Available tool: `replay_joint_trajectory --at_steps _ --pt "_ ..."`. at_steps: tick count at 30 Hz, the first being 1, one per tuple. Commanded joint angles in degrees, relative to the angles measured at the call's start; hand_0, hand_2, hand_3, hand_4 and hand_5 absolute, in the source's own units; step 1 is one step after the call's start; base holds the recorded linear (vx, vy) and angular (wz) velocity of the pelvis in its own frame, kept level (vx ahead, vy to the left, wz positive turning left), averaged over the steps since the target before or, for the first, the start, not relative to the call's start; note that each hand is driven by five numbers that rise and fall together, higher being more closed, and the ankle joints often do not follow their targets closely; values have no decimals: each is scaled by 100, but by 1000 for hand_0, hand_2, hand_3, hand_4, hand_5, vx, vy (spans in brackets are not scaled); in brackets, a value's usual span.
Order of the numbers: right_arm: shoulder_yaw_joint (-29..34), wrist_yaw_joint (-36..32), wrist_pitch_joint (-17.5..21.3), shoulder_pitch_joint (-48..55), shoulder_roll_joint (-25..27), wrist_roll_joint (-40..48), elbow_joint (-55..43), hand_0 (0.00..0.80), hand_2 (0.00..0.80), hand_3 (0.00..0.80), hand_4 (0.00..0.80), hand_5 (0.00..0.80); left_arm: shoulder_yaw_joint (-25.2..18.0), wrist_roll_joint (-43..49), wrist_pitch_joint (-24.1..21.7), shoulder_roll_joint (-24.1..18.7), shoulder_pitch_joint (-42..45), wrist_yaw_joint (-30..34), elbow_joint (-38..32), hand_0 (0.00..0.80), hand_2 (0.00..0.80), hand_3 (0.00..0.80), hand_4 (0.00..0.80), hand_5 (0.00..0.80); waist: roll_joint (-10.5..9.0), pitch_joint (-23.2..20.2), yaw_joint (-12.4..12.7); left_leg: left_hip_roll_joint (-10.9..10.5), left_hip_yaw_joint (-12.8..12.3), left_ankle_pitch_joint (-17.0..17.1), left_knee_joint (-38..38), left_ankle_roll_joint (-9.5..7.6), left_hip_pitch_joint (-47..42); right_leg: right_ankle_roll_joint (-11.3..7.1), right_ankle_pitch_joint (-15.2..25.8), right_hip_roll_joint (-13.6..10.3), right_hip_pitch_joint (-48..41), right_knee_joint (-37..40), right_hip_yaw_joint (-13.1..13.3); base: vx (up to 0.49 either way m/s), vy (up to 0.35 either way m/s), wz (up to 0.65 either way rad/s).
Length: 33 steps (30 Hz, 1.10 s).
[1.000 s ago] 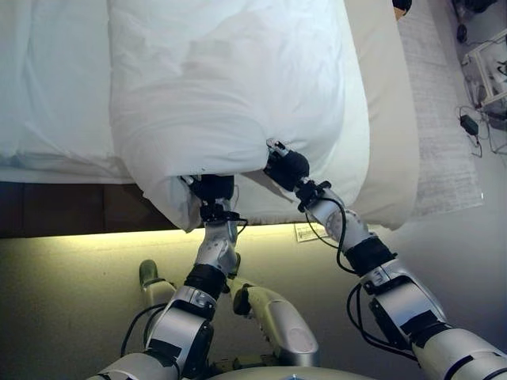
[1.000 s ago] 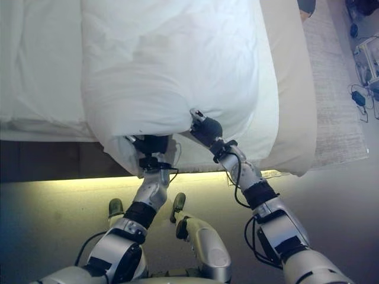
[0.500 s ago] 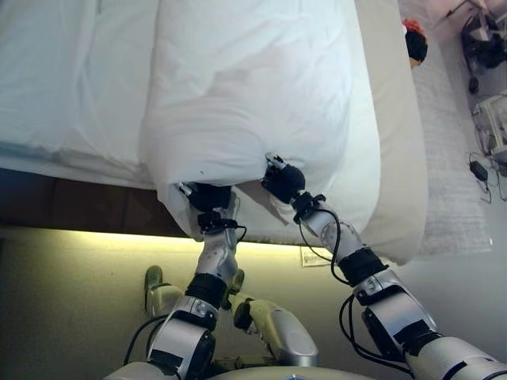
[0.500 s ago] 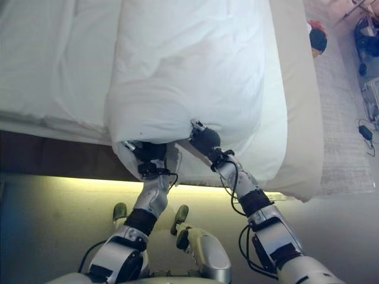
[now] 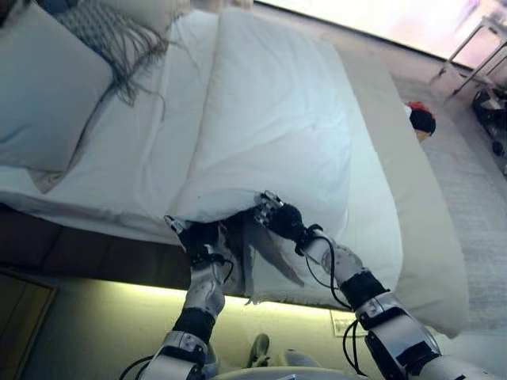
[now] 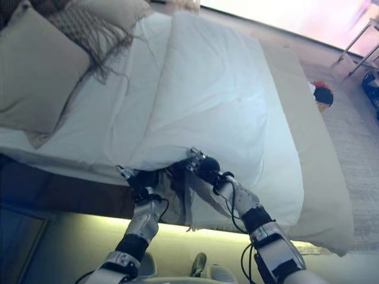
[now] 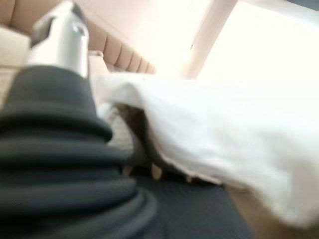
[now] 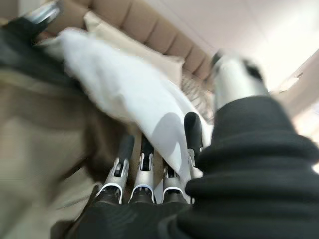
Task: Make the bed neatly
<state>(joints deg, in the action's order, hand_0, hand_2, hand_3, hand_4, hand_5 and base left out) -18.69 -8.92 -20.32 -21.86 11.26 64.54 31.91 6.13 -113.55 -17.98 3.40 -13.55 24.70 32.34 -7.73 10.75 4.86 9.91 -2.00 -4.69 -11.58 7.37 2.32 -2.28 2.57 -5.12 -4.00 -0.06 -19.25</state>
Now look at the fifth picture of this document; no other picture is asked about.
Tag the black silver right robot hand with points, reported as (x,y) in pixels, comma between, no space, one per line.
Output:
(287,221)

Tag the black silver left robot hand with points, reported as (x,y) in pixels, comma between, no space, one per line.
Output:
(202,241)

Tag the white duvet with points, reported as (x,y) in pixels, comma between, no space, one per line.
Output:
(277,118)

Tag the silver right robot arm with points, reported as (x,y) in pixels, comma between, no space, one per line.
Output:
(396,340)

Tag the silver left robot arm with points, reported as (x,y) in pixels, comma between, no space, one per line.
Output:
(202,297)

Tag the white bed mattress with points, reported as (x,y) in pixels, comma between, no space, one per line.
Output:
(158,138)

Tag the cream bed cover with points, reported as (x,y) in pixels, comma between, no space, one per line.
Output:
(412,198)

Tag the dark left robot foot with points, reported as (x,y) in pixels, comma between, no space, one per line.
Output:
(257,348)

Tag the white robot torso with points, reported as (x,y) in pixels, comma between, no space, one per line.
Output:
(277,374)

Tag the red black plush toy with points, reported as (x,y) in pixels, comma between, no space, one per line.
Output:
(423,120)

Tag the white textured rug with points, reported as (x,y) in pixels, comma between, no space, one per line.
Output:
(467,217)

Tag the wooden framed panel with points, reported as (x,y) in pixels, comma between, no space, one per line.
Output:
(21,316)

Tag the white pillow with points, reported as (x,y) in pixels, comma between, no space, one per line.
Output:
(43,91)

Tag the grey fringed throw blanket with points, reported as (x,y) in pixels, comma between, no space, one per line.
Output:
(115,35)

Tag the black equipment pile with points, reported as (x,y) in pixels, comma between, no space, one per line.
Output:
(493,115)

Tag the white metal frame chair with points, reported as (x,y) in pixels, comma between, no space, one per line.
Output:
(475,51)

